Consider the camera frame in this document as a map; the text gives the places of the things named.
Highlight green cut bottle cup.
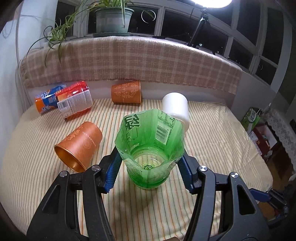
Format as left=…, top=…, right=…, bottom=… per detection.
left=115, top=109, right=185, bottom=189

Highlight near orange paper cup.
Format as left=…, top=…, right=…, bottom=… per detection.
left=54, top=121, right=102, bottom=173

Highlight orange paper cup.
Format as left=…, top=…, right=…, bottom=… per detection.
left=54, top=121, right=102, bottom=173
left=111, top=80, right=142, bottom=104

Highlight red label cut bottle cup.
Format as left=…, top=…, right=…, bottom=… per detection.
left=55, top=81, right=93, bottom=119

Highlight orange blue cut bottle cup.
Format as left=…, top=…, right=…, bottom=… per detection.
left=35, top=84, right=66, bottom=114

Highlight white plastic cup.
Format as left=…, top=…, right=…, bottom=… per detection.
left=162, top=92, right=190, bottom=133

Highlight far orange paper cup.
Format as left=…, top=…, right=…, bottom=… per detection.
left=111, top=80, right=142, bottom=104

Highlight red cardboard box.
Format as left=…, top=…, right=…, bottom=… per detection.
left=248, top=124, right=278, bottom=162

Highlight striped yellow mattress cloth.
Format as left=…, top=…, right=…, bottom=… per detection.
left=1, top=99, right=273, bottom=240

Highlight white lace cloth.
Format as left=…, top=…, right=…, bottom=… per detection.
left=266, top=108, right=295, bottom=170

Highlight green tissue box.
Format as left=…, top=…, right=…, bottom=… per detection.
left=241, top=107, right=263, bottom=134

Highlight plaid beige blanket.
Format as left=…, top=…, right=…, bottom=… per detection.
left=20, top=36, right=242, bottom=94

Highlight black tripod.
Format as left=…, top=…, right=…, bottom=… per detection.
left=187, top=8, right=216, bottom=55

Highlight spider plant in green pot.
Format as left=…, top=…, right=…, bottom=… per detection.
left=26, top=0, right=155, bottom=68

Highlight ring light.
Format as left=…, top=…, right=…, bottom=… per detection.
left=192, top=0, right=232, bottom=9

